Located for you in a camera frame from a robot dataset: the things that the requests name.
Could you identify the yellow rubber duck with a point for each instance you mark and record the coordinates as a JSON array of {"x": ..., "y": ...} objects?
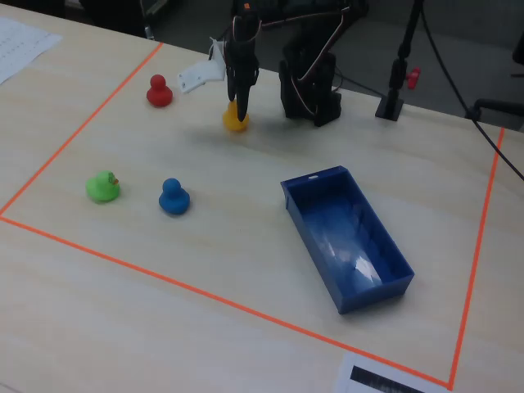
[{"x": 233, "y": 125}]

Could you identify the red stand knob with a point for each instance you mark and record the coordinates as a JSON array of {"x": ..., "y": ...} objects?
[{"x": 413, "y": 78}]

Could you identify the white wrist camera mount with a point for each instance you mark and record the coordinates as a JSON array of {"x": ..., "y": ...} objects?
[{"x": 200, "y": 75}]

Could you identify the orange tape strip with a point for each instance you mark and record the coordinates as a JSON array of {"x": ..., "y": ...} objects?
[
  {"x": 82, "y": 129},
  {"x": 229, "y": 302},
  {"x": 477, "y": 258}
]

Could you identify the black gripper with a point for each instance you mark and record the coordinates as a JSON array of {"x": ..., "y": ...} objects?
[{"x": 241, "y": 79}]

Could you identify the blue plastic box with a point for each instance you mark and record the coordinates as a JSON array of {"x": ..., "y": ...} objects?
[{"x": 348, "y": 229}]

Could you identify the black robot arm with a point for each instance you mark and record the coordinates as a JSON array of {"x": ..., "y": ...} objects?
[{"x": 311, "y": 94}]

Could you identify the white printed paper sheet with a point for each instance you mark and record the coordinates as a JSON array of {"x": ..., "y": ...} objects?
[{"x": 20, "y": 49}]

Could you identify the black chair caster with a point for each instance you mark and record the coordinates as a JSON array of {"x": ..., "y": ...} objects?
[{"x": 150, "y": 32}]

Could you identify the blue rubber duck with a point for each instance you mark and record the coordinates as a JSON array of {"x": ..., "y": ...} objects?
[{"x": 174, "y": 200}]

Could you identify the white paper with black bar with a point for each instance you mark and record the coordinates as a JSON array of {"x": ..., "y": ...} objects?
[{"x": 368, "y": 378}]

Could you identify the red rubber duck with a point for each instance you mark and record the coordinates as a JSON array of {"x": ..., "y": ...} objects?
[{"x": 159, "y": 95}]

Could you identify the black camera stand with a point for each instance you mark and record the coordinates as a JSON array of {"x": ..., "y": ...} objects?
[{"x": 395, "y": 82}]

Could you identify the green rubber duck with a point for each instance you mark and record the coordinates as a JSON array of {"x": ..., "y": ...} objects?
[{"x": 102, "y": 190}]

